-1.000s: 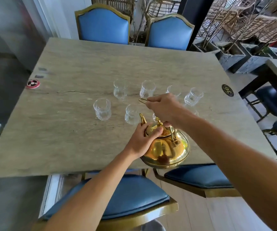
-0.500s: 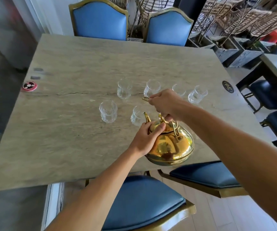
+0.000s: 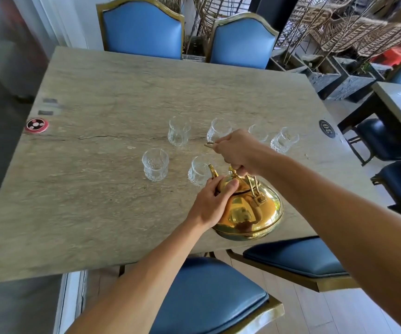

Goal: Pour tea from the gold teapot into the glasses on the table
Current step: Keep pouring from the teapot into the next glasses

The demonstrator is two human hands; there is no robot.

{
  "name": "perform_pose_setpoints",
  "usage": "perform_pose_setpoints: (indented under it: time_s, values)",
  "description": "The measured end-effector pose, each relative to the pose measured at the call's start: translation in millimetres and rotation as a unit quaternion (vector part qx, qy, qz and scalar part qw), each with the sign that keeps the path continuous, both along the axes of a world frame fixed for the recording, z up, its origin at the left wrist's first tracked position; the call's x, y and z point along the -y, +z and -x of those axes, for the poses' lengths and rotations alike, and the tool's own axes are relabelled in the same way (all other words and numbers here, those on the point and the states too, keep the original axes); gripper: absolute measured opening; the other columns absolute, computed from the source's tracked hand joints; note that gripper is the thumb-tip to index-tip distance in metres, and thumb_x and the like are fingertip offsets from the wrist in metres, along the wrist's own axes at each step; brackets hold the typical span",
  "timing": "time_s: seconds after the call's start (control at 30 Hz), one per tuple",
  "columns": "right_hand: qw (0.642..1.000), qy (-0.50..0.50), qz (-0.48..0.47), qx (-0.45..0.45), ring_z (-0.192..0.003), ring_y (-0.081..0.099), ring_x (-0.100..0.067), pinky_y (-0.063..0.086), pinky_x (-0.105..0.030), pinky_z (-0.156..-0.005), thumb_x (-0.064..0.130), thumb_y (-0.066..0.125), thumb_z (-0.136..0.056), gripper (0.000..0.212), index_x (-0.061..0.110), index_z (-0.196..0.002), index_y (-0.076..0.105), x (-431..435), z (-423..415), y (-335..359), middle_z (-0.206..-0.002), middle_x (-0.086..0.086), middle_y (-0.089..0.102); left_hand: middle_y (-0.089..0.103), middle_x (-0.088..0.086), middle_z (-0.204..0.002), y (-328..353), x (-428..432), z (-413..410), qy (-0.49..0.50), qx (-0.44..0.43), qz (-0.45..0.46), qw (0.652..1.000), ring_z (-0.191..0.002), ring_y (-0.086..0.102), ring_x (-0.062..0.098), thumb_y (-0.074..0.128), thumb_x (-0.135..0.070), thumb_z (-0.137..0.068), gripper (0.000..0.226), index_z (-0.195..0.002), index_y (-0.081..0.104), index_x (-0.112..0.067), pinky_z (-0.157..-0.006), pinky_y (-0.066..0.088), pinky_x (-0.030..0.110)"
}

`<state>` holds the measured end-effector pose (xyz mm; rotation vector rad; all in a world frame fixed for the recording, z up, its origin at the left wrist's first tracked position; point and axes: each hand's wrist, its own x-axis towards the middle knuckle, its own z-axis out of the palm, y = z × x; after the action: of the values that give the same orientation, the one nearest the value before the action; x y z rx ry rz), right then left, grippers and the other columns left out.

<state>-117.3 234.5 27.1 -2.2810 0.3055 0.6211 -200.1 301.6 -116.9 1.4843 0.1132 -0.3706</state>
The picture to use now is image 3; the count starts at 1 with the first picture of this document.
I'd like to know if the stack of wicker chairs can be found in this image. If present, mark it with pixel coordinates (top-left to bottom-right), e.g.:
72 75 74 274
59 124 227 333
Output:
280 0 401 60

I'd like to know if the red round table sticker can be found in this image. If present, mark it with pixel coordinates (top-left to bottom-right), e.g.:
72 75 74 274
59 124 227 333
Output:
25 117 49 134

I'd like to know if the person's right hand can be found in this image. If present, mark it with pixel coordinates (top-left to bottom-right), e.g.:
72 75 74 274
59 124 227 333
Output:
213 130 278 177

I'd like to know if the group of clear glass cups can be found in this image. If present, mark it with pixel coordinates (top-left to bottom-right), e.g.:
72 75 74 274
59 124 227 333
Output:
142 116 300 188

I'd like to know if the person's right forearm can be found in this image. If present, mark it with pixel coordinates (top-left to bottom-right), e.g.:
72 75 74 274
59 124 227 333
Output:
265 154 401 334

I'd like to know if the gold metal kettle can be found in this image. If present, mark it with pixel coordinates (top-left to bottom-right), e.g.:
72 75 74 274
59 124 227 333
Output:
205 142 285 241

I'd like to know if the person's left hand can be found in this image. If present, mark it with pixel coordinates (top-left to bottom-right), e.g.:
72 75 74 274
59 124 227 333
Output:
186 176 239 234

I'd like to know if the grey stone planter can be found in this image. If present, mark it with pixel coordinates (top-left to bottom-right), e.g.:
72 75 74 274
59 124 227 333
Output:
325 57 377 102
182 35 208 63
304 55 342 94
267 48 309 74

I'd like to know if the black round table sticker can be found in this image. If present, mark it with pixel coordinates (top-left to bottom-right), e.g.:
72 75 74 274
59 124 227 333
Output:
319 119 337 139

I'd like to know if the woven rattan hanging chair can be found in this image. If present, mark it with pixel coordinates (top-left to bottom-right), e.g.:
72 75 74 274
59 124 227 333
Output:
186 0 254 44

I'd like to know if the red plastic crate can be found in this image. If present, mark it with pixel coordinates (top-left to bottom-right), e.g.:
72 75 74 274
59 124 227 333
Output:
370 47 401 67

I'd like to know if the person's left forearm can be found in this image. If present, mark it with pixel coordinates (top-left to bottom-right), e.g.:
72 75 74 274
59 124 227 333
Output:
66 219 215 334

